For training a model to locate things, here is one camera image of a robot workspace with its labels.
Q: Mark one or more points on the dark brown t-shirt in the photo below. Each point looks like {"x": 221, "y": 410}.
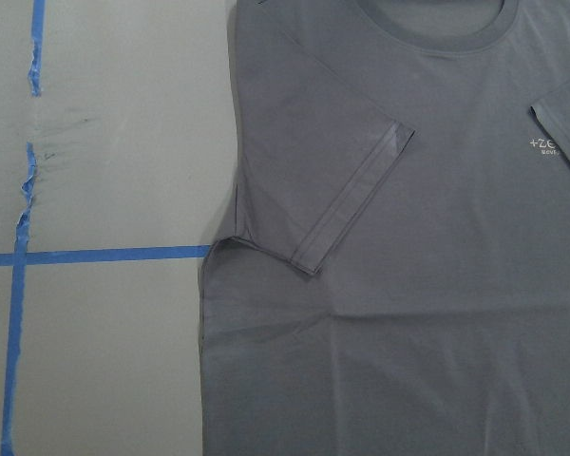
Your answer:
{"x": 392, "y": 273}

